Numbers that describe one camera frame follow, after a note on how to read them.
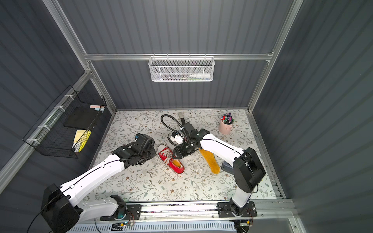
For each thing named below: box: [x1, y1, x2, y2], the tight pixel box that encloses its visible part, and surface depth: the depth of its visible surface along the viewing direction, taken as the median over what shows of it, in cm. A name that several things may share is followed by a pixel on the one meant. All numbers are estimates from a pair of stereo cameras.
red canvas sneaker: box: [157, 143, 186, 175], surface depth 87 cm
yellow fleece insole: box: [199, 149, 221, 175], surface depth 92 cm
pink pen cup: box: [218, 112, 235, 135], surface depth 100 cm
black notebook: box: [63, 105, 100, 130], surface depth 78 cm
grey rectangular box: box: [220, 160, 234, 175], surface depth 88 cm
